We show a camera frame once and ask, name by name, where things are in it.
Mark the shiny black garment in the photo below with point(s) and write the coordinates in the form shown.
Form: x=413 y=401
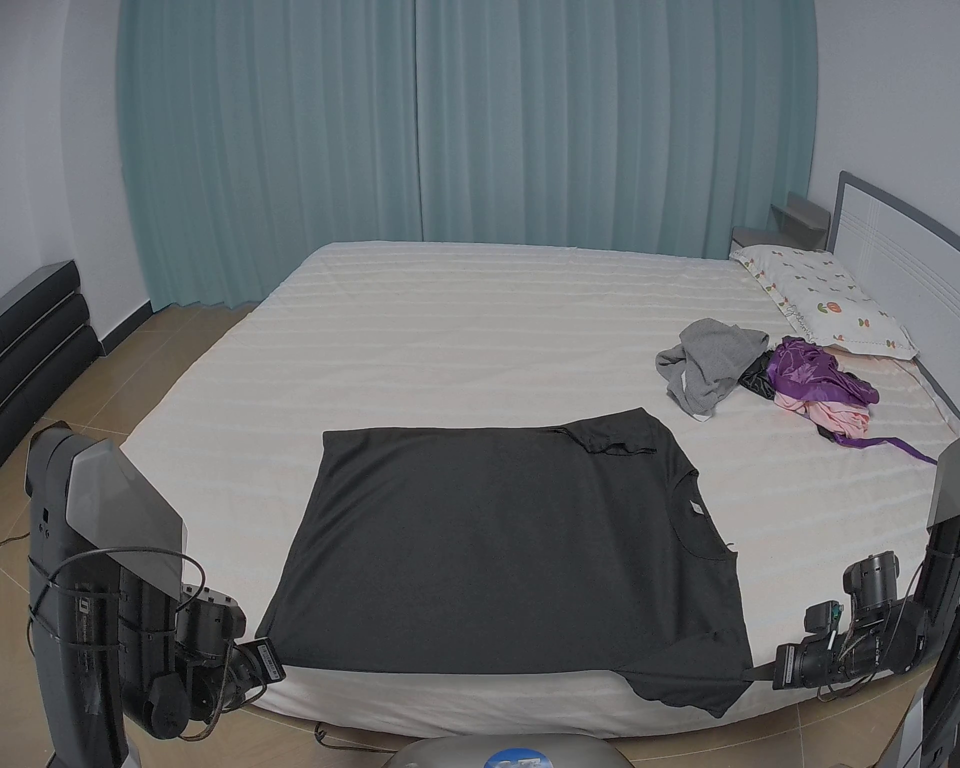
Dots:
x=757 y=379

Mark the pink garment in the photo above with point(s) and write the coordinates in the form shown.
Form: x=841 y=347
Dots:
x=840 y=420

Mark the grey bedside table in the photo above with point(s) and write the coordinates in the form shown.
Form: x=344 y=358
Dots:
x=787 y=225

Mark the grey garment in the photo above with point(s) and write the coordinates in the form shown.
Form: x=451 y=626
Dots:
x=712 y=360

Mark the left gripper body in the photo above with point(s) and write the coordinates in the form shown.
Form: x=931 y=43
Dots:
x=244 y=675

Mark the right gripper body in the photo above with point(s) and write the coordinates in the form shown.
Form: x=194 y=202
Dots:
x=814 y=664

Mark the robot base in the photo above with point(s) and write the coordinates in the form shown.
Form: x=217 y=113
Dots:
x=502 y=754

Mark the blue-green curtain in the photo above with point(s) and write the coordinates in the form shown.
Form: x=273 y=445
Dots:
x=262 y=150
x=600 y=127

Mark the white printed pillow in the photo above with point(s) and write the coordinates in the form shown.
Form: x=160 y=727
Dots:
x=825 y=300

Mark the bed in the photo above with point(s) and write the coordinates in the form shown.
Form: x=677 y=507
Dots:
x=450 y=337

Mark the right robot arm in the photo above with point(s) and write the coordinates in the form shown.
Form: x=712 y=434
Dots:
x=941 y=600

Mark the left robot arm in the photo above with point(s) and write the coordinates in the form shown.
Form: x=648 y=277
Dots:
x=82 y=615

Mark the black T-shirt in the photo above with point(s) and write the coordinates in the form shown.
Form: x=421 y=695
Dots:
x=487 y=540

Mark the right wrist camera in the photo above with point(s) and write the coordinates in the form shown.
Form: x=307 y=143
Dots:
x=819 y=616

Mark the purple garment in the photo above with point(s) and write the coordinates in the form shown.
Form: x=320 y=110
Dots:
x=810 y=375

